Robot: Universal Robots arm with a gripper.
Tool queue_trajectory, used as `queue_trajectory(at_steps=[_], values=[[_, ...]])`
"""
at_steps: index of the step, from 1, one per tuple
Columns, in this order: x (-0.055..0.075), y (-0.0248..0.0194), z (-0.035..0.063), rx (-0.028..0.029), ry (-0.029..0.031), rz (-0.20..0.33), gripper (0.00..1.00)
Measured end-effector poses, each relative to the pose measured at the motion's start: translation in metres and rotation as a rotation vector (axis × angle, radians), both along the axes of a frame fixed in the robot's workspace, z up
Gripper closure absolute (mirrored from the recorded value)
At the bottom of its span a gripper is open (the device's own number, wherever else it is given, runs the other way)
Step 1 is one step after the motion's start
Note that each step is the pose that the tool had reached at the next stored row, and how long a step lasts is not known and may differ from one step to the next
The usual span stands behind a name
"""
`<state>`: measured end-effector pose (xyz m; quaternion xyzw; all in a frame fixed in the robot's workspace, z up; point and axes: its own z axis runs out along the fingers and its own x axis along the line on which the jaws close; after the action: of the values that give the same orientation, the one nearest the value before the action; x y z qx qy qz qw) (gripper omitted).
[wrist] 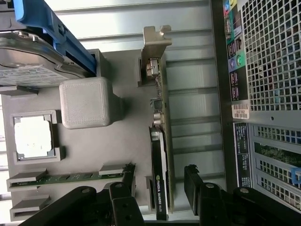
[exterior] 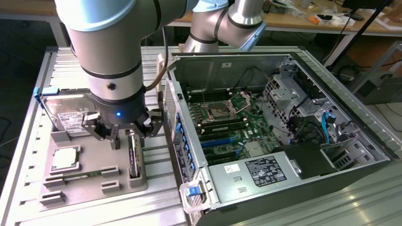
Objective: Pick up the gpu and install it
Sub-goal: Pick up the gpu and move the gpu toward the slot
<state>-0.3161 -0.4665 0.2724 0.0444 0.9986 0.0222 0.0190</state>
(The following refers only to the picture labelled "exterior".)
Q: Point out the green RAM stick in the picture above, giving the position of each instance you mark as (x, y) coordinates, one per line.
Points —
(83, 176)

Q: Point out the wooden workbench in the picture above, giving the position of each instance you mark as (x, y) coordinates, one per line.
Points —
(282, 22)

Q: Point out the silver chipset heatsink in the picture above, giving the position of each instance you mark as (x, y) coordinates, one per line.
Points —
(254, 149)

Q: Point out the graphics card with black fan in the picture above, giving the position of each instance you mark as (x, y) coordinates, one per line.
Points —
(134, 157)

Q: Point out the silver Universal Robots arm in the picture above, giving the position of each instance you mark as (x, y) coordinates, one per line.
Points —
(110, 47)

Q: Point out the black installed RAM stick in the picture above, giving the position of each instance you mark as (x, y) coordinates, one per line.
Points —
(223, 128)

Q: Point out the white plastic part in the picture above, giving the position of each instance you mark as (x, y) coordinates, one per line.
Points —
(326, 19)

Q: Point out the grey power supply unit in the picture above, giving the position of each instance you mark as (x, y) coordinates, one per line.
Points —
(251, 179)

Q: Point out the perforated metal disk bay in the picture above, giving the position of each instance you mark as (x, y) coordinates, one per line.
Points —
(279, 91)

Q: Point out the silver CPU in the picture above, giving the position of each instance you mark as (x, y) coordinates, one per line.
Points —
(64, 159)

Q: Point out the CPU socket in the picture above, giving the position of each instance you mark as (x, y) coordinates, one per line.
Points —
(218, 112)

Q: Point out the hard disk in blue caddy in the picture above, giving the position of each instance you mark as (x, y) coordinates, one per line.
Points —
(63, 110)

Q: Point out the dark grey box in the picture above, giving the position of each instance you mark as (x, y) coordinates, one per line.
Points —
(383, 89)

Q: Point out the grey plastic parts rack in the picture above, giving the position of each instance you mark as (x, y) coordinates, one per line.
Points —
(91, 162)

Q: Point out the blue expansion slot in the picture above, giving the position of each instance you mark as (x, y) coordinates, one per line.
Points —
(216, 142)

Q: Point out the black monitor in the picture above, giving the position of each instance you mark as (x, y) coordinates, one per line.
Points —
(361, 3)

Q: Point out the black tripod pole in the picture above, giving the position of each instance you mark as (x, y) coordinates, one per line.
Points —
(358, 30)

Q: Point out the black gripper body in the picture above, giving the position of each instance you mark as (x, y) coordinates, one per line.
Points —
(120, 110)

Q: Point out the thin metal locking lever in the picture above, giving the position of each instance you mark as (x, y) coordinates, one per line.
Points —
(204, 96)

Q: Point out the open black PC case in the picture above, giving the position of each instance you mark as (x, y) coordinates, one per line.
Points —
(345, 174)

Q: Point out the green motherboard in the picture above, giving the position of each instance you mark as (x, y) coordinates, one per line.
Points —
(254, 127)

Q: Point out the metal socket cover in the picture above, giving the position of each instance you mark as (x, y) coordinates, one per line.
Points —
(239, 101)

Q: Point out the blue case latch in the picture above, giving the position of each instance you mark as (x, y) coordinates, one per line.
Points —
(192, 191)

